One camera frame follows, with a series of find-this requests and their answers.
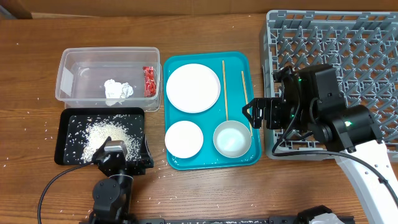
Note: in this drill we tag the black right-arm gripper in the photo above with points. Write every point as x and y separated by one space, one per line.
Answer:
272 104

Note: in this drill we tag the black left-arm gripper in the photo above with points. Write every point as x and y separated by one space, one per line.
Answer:
139 168

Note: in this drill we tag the rice pile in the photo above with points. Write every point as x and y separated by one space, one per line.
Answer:
96 134

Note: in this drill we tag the wooden chopstick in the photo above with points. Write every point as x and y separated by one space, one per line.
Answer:
246 97
225 90

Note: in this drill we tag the grey bowl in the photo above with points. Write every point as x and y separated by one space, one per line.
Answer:
232 139

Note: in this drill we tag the white tissue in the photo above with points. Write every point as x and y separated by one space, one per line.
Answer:
117 92

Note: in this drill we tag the small pink plate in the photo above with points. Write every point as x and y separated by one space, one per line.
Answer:
184 139

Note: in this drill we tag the red snack wrapper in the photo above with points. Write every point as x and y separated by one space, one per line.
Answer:
150 84

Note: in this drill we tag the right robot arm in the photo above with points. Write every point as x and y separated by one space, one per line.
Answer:
355 141

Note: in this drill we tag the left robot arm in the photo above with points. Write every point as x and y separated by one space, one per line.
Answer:
112 195

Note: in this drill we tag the black tray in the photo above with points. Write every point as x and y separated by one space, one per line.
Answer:
74 121

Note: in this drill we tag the teal serving tray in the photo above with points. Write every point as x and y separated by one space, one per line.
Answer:
208 157

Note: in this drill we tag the large white plate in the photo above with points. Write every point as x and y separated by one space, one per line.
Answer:
193 88

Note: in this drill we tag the clear plastic bin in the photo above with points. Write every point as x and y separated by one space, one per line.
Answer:
83 71

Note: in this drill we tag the grey dish rack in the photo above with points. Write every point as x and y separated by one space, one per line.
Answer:
361 46

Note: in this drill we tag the black front rail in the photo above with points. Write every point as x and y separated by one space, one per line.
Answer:
319 214

